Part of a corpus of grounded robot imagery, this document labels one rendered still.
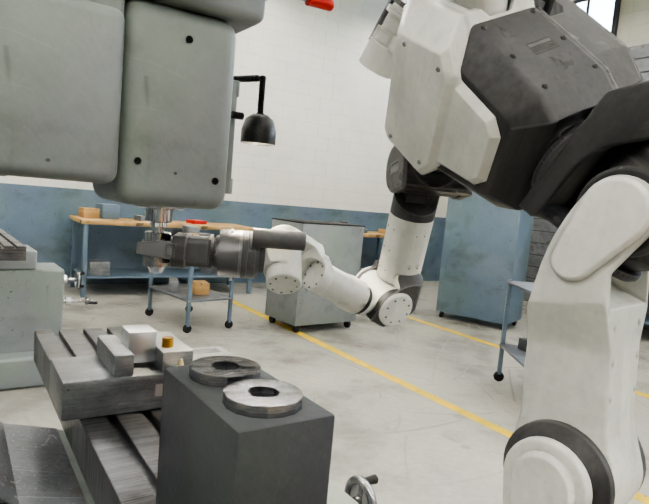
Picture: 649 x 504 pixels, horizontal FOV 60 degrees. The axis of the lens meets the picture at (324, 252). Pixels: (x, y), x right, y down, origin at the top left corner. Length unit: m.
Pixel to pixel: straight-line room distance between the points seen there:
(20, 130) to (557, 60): 0.73
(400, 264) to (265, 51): 7.61
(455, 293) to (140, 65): 6.35
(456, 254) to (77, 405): 6.23
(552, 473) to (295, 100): 8.21
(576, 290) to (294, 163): 8.05
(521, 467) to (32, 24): 0.87
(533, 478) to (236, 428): 0.40
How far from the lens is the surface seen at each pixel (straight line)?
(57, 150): 0.89
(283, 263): 1.00
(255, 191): 8.38
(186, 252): 1.00
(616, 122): 0.77
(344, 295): 1.11
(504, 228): 6.82
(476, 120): 0.80
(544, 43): 0.86
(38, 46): 0.90
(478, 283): 6.95
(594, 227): 0.74
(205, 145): 0.97
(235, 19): 1.02
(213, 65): 0.99
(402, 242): 1.12
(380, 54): 1.03
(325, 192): 9.01
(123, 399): 1.12
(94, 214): 7.16
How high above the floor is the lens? 1.35
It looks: 5 degrees down
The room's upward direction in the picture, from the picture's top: 5 degrees clockwise
